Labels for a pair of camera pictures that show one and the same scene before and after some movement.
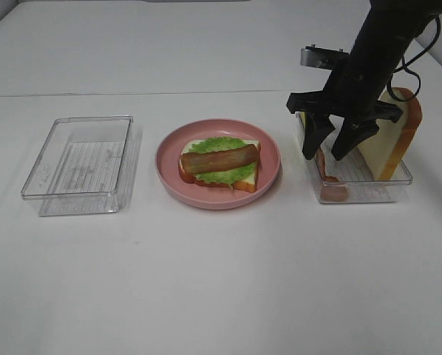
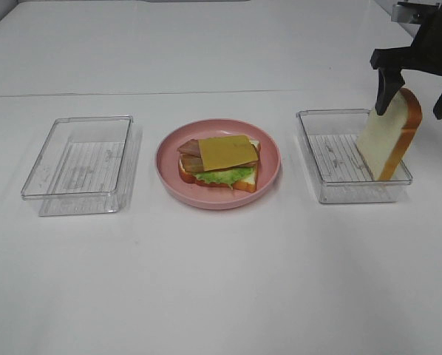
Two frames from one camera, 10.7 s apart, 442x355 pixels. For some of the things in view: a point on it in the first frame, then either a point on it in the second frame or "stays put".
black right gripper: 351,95 to 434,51
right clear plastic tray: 350,180 stays put
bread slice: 250,186 stays put
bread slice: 381,149 stays put
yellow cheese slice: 303,118 to 219,153
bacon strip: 332,189 to 191,148
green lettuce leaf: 230,176 stays put
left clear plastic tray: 87,166 stays put
